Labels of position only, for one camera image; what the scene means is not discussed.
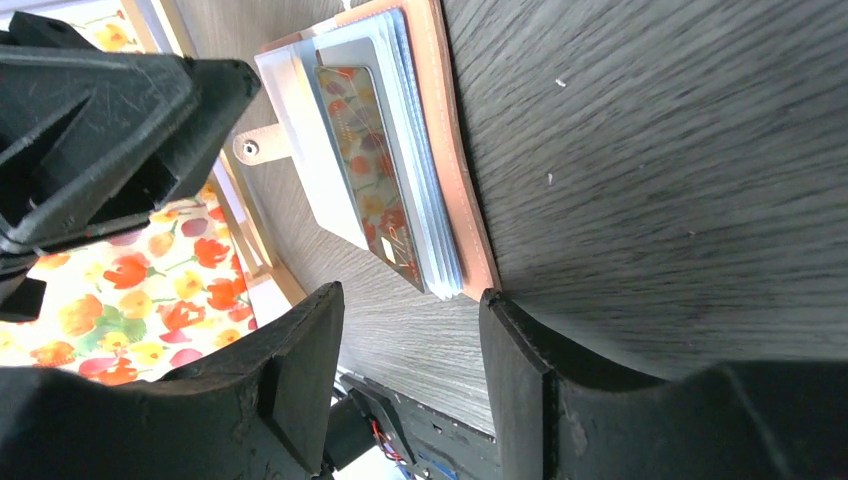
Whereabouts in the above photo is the orange floral hanging garment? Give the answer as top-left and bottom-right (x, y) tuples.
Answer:
(1, 4), (256, 385)

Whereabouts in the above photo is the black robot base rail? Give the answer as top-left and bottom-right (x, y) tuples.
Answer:
(321, 373), (503, 479)

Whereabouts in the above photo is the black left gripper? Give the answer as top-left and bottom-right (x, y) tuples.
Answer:
(1, 12), (261, 323)

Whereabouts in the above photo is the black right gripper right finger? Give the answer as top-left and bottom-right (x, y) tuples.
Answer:
(479, 289), (847, 479)

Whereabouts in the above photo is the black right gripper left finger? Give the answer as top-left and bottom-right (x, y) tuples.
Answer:
(1, 282), (345, 479)

